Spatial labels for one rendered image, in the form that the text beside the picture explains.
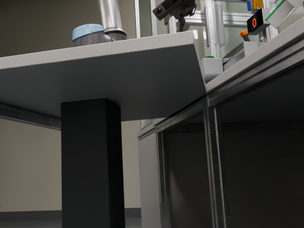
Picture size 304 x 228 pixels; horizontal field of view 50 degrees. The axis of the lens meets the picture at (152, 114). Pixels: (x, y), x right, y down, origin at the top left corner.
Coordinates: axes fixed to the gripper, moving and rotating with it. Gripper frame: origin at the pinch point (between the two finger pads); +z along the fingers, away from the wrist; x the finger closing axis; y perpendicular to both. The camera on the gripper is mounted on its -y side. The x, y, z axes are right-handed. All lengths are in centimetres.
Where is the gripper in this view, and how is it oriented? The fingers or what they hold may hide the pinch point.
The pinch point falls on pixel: (170, 30)
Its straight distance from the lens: 139.7
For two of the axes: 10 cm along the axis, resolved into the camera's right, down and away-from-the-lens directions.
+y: 8.2, -4.3, 3.8
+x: -5.6, -7.4, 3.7
